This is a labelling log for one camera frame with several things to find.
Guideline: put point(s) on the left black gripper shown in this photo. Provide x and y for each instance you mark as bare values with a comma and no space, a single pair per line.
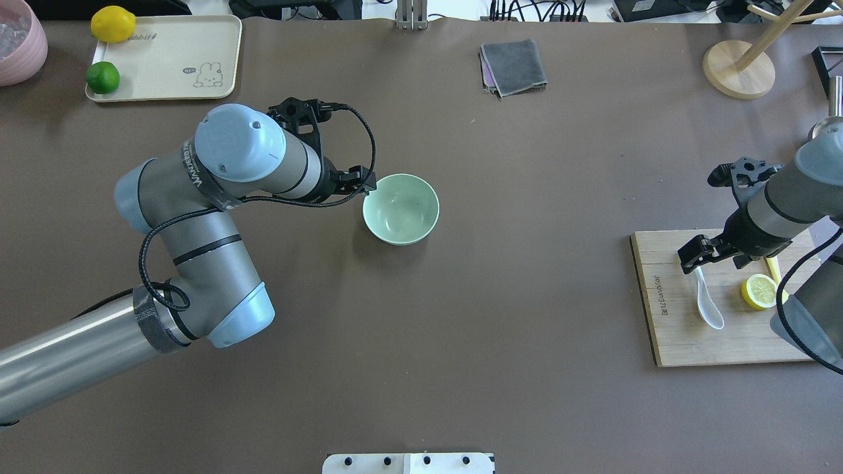
328,186

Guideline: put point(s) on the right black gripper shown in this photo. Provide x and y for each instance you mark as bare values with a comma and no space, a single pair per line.
743,238

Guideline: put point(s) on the white ceramic spoon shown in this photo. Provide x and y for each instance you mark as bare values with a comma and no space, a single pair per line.
707,309

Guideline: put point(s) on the light green bowl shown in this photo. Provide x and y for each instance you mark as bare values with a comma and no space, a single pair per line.
402,210

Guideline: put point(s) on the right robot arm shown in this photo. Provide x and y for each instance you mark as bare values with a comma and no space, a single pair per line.
775,204

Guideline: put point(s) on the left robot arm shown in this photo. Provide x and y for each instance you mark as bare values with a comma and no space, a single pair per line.
197,279

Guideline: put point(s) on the pink bowl with ice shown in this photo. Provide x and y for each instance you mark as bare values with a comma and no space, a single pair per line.
24,45

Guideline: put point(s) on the lemon half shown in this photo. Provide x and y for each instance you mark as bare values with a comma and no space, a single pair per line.
759,291

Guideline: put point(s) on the yellow plastic knife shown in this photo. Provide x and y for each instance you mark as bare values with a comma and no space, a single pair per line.
774,270

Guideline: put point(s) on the wooden cutting board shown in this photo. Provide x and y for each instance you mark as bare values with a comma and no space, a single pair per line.
679,336

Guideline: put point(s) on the metal scoop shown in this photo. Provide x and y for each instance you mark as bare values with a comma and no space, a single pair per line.
833,121

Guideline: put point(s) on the wooden cup stand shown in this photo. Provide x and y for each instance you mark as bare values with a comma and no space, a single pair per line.
742,70

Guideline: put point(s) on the grey folded cloth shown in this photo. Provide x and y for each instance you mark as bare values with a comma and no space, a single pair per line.
510,68

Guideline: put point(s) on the cream tray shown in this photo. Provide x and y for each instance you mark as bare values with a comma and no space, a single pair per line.
174,57

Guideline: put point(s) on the green lime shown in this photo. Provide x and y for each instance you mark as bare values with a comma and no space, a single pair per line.
103,77

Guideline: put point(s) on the yellow lemon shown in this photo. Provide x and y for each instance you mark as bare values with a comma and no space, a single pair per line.
113,24

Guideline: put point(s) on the aluminium frame post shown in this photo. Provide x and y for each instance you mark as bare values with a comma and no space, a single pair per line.
411,15

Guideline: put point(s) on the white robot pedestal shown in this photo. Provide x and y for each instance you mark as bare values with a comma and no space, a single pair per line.
419,462

